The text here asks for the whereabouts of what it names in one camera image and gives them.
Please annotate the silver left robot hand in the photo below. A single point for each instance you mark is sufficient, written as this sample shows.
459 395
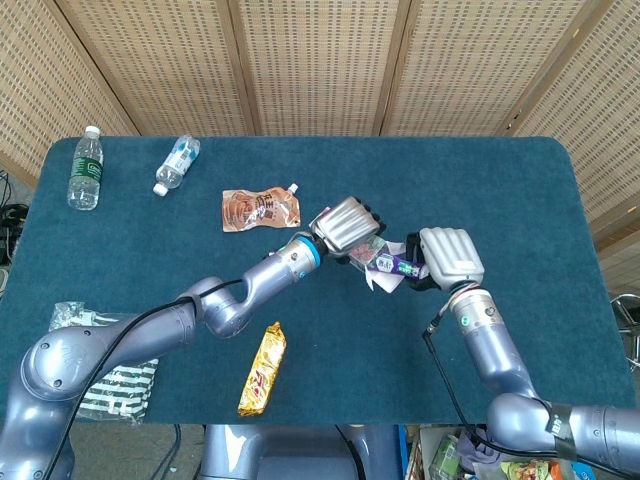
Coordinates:
347 225

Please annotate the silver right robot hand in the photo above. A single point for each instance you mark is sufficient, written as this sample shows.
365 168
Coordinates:
452 257

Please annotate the purple white toothpaste tube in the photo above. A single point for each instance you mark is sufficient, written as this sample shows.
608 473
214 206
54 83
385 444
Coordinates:
395 265

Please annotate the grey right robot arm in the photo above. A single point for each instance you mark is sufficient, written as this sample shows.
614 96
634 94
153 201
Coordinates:
490 350

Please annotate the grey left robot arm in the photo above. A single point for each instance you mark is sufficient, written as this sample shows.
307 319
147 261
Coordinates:
150 335

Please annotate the teal table cloth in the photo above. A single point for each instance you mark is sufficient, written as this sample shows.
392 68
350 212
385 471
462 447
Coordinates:
450 175

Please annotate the orange spout pouch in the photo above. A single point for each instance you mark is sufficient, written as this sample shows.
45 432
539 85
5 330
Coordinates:
255 210

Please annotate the woven wooden folding screen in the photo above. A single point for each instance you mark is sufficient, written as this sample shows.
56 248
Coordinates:
320 65

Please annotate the gold biscuit packet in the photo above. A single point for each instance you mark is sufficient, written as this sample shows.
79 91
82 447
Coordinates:
265 370

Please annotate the blue label water bottle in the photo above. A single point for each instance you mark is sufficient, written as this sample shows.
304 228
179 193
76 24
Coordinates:
176 162

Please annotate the chrome chair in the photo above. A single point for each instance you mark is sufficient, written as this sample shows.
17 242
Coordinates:
629 320

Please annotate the purple cloth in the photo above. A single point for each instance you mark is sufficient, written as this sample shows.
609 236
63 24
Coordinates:
475 445

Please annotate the orange green snack packet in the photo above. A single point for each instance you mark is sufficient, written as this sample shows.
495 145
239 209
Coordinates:
530 471

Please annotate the grey robot torso base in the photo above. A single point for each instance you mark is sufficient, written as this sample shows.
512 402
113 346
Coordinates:
280 455

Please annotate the green label water bottle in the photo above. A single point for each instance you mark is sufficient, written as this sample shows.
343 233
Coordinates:
86 172

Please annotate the striped clear plastic bag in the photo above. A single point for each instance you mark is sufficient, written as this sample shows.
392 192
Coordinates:
125 390

